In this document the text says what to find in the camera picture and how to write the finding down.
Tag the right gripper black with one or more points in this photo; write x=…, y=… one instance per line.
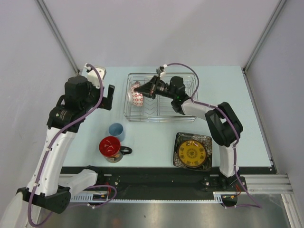
x=147, y=89

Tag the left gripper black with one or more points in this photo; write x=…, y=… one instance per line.
x=106, y=103

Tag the red brown patterned bowl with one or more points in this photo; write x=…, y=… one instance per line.
x=135, y=84

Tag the blue patterned bowl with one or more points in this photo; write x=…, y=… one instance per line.
x=134, y=98

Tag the black floral square plate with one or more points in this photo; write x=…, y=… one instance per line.
x=205, y=140

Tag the yellow round plate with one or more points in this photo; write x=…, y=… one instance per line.
x=192, y=153

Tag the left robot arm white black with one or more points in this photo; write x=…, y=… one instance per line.
x=81, y=97

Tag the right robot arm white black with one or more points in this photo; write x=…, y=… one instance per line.
x=224, y=125

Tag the light blue cup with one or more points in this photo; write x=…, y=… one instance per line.
x=117, y=130

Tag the red black mug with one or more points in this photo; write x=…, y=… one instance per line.
x=110, y=147

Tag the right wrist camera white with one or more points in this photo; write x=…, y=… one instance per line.
x=160, y=71

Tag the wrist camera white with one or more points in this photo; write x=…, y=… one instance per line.
x=93, y=77
x=160, y=71

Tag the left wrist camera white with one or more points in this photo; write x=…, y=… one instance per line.
x=93, y=77

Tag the wire metal dish rack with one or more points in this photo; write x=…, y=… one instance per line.
x=160, y=98

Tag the left aluminium frame post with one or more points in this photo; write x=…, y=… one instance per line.
x=57, y=34

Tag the aluminium frame post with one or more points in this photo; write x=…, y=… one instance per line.
x=265, y=33
x=57, y=34

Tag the aluminium front rail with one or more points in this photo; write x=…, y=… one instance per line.
x=268, y=184

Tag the right aluminium frame post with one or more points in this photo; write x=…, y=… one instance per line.
x=265, y=33

